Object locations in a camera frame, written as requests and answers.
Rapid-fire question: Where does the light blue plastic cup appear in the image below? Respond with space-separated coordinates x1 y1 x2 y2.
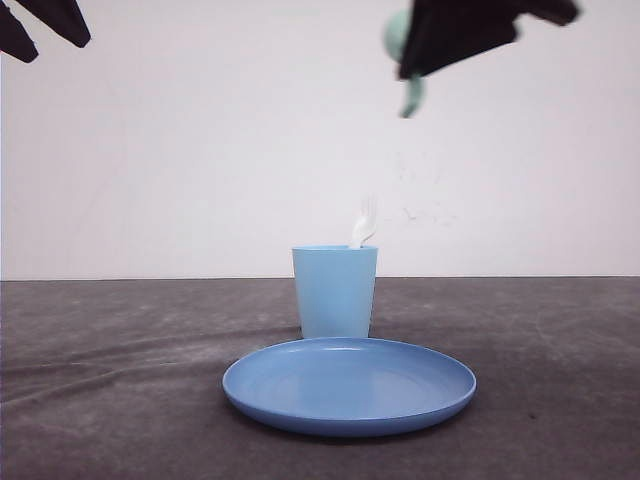
292 245 378 339

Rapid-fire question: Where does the blue plastic plate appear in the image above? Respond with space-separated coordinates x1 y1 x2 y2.
222 337 477 438

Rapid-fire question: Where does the white plastic fork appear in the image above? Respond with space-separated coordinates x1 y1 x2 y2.
348 195 377 249

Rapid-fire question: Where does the mint green plastic spoon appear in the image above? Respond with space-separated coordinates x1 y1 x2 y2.
383 9 424 119

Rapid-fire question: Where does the grey table cloth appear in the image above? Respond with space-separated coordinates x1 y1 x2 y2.
1 277 639 479

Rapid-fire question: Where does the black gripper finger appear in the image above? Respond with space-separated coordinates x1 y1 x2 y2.
19 0 91 48
521 0 581 26
0 7 38 63
397 0 519 81

